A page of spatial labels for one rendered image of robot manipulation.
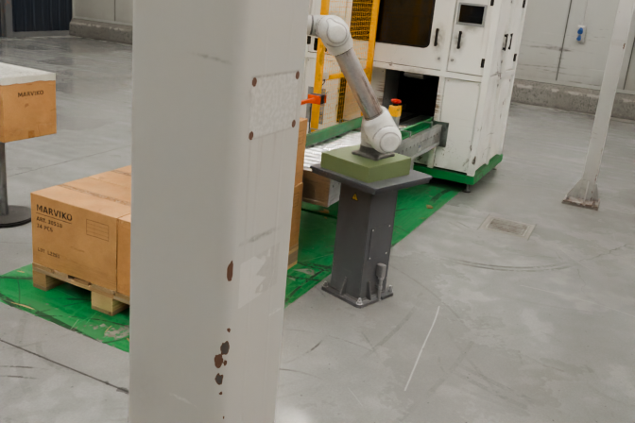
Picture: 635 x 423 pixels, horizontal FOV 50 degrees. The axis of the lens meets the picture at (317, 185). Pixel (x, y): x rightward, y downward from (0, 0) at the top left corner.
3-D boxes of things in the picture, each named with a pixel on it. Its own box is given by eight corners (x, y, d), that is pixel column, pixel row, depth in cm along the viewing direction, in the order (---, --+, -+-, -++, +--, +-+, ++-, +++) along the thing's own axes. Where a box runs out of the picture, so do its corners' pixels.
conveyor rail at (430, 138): (434, 143, 624) (437, 124, 619) (439, 144, 622) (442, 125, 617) (322, 204, 425) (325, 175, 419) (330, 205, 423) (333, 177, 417)
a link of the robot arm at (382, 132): (399, 138, 365) (411, 149, 345) (372, 152, 365) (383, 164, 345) (337, 8, 337) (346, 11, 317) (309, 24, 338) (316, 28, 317)
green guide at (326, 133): (374, 116, 646) (375, 108, 643) (385, 118, 641) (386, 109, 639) (293, 143, 507) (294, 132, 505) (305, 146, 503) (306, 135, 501)
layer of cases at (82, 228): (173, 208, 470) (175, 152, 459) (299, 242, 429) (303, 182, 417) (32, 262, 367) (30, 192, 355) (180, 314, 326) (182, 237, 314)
